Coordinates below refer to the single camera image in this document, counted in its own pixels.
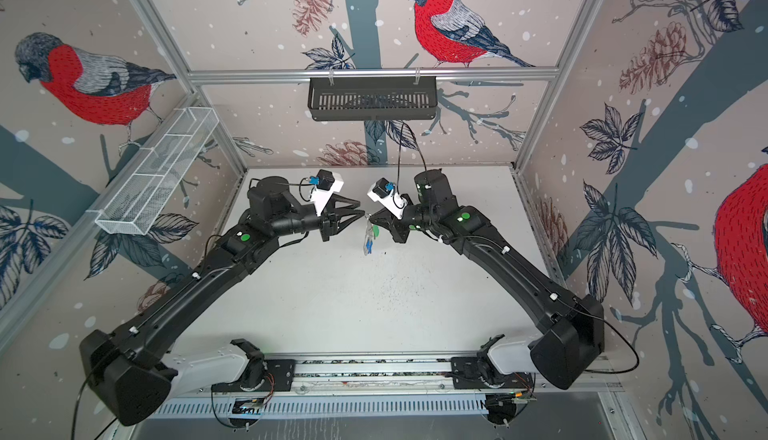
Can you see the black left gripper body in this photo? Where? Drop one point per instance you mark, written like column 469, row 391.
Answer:
column 326, row 223

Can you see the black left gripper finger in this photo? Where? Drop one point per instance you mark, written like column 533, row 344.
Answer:
column 341, row 221
column 341, row 205

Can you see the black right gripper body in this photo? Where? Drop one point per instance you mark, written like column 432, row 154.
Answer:
column 402, row 228

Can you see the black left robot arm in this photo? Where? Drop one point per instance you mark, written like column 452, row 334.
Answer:
column 128, row 368

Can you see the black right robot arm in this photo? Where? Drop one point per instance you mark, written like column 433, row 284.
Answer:
column 572, row 328

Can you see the small circuit board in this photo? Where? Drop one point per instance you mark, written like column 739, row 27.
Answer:
column 248, row 406

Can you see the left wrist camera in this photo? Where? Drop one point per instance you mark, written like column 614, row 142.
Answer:
column 324, row 184

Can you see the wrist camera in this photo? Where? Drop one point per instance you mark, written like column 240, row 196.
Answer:
column 387, row 194
column 324, row 184

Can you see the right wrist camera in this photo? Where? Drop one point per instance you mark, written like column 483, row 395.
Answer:
column 387, row 194

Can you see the black wall basket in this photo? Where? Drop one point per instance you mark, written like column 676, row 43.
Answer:
column 364, row 99

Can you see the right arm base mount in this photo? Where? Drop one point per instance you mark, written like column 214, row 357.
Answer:
column 484, row 370

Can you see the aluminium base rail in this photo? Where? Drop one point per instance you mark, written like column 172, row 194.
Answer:
column 328, row 386

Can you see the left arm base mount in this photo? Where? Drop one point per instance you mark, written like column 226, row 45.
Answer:
column 254, row 372

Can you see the white wire mesh basket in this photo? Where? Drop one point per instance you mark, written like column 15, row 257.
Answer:
column 144, row 194

